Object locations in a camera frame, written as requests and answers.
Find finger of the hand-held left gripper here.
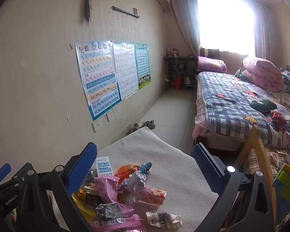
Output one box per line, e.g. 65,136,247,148
0,164,12,187
0,174,23,194

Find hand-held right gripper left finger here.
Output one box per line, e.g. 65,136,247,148
16,142,97,232

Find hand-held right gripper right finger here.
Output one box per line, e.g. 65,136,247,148
193,142,276,232

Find white blue paper box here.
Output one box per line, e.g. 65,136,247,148
96,157,114,177

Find brown cigarette box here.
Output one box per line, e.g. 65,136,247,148
83,186,104,203

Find pink plastic bag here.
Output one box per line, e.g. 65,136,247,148
94,176,120,204

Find yellow snack wrapper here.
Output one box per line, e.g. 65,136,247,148
72,188,97,223

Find orange snack wrapper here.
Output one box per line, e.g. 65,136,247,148
113,162,153,184

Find grey silver wrapper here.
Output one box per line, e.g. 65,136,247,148
95,202,122,220

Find pink snack box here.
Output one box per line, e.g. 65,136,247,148
133,186,166,211

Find pink white packet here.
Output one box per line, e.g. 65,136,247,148
90,214,148,232

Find printed paper wrapper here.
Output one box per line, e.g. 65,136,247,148
146,211,182,229

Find white towel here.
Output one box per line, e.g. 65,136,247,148
97,127,220,232

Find bed with pink bedding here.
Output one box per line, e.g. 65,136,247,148
199,71,290,148

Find green blue toy blocks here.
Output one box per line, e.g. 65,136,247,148
273,164,290,209

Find dark green cloth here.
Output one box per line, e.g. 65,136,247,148
250,99,278,113

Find red packet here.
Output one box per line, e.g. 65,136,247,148
270,111,287,133

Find red bucket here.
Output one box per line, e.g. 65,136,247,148
172,74,183,90

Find green plush toy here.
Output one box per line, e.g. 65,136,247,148
234,68,251,82

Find pink pillow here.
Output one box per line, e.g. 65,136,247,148
198,56,228,73

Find dark metal side table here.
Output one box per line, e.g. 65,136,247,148
163,56,199,91

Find pink folded quilt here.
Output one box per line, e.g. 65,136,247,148
243,55,285,93

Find small boxes on side table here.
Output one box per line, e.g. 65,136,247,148
167,46,181,57

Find bright window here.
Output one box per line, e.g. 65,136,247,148
197,0,257,54

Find patterned curtain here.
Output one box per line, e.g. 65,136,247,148
166,0,201,56

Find white wall plate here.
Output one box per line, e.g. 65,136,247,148
91,121,103,133

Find wooden crib frame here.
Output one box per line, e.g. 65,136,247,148
219,125,290,232

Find white double wall socket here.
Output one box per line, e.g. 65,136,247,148
106,106,121,123

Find blue letter wall poster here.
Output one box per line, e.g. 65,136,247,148
75,40,122,121

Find white chart wall poster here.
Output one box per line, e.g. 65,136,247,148
112,42,139,101

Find metal wall rail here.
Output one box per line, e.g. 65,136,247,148
112,5,140,19

